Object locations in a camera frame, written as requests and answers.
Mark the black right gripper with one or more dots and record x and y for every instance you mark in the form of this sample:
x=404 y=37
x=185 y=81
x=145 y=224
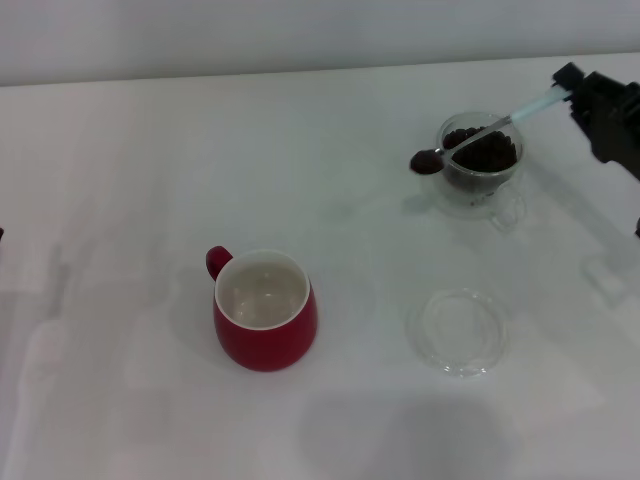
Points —
x=620 y=125

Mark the red ceramic mug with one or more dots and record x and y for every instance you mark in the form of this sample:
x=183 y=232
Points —
x=270 y=345

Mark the coffee bean pile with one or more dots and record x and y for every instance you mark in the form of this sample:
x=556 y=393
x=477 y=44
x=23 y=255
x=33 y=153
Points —
x=487 y=152

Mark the clear glass cup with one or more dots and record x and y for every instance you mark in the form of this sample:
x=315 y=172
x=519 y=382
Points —
x=507 y=212

